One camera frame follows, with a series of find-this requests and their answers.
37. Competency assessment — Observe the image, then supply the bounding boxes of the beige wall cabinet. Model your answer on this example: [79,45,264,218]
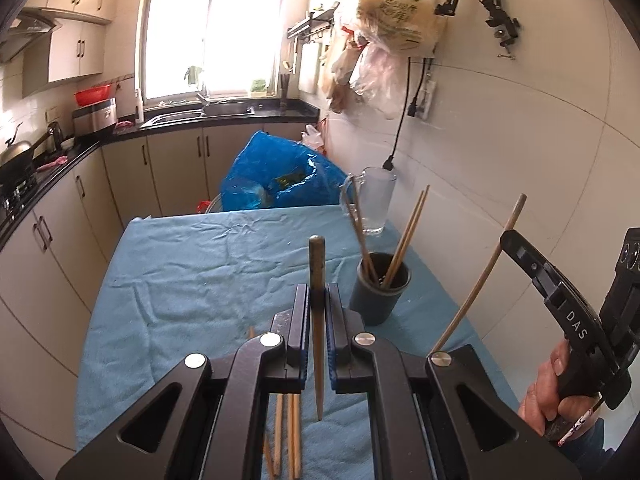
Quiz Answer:
[22,19,108,97]

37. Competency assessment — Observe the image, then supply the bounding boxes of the steel kettle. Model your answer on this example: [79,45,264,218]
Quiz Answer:
[47,121,66,154]

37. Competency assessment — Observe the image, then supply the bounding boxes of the steel range hood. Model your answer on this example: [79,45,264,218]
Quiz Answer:
[0,7,63,64]

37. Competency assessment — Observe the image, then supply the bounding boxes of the steel sink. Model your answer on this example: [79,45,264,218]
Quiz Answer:
[142,102,256,129]

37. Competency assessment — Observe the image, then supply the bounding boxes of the black kitchen countertop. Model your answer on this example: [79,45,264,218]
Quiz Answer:
[0,102,321,252]

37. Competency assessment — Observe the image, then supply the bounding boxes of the red plastic basin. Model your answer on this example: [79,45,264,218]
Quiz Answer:
[75,85,112,107]

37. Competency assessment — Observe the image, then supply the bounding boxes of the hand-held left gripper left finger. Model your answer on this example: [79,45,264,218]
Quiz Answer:
[56,284,311,480]

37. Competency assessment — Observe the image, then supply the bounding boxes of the clear glass pitcher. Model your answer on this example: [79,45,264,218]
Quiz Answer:
[340,166,397,237]

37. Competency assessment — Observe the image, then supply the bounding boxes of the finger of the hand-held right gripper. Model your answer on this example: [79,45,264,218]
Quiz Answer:
[500,230,601,347]

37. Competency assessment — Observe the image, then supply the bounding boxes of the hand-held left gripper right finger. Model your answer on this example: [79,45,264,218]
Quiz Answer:
[325,282,583,480]

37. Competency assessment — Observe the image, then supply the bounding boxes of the black wok with lid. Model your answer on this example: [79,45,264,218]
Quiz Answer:
[0,122,52,182]

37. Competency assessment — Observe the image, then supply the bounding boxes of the person's right forearm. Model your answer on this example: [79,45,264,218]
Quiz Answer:
[552,400,640,480]

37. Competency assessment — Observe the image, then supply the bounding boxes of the person's right hand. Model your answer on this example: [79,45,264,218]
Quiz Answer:
[517,336,601,437]

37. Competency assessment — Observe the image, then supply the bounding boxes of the silver rice cooker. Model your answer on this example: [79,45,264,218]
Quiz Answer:
[72,99,117,139]

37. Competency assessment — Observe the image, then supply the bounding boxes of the wall-mounted metal rack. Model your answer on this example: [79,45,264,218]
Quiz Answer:
[287,6,342,44]

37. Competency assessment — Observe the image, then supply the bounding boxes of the white cutting board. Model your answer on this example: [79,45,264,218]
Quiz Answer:
[298,42,321,96]

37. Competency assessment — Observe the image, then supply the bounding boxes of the kitchen window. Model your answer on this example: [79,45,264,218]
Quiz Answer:
[142,0,290,104]

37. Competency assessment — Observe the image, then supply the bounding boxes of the dark perforated chopstick holder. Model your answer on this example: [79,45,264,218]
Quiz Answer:
[349,252,412,326]

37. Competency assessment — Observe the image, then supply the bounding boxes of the blue tablecloth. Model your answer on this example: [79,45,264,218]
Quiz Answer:
[75,205,521,480]

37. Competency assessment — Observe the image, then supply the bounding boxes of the beige base cabinets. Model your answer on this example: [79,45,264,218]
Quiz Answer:
[0,120,321,461]

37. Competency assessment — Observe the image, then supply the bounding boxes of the white plastic bag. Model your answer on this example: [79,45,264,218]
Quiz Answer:
[300,125,324,151]

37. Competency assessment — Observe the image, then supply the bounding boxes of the yellowish printed plastic bag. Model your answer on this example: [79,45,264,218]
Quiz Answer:
[339,0,449,57]

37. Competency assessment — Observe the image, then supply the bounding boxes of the black power cable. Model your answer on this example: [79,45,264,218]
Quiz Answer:
[382,57,417,172]

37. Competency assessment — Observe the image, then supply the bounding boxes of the white wall socket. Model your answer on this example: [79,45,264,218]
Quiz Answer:
[412,79,439,122]

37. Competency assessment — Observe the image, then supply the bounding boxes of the blue plastic bag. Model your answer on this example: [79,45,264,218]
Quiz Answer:
[221,131,358,212]

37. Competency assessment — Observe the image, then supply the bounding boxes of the black gas stove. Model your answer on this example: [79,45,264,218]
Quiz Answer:
[0,172,41,223]

